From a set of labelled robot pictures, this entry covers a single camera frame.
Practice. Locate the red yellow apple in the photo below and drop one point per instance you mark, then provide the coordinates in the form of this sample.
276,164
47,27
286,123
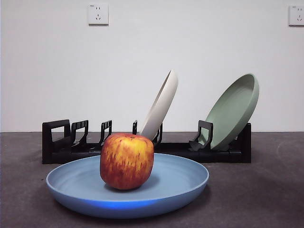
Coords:
127,161

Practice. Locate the blue plate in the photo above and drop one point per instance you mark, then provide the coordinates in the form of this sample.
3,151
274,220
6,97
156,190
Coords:
178,178

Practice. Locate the beige plate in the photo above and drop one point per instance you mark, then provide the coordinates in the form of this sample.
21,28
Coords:
164,102

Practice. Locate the green plate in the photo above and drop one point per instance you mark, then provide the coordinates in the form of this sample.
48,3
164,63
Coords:
232,114

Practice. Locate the black plate rack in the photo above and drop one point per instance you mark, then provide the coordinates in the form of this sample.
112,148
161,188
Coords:
59,154

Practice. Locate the white wall socket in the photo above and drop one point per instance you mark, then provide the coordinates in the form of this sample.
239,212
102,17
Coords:
98,14
297,15

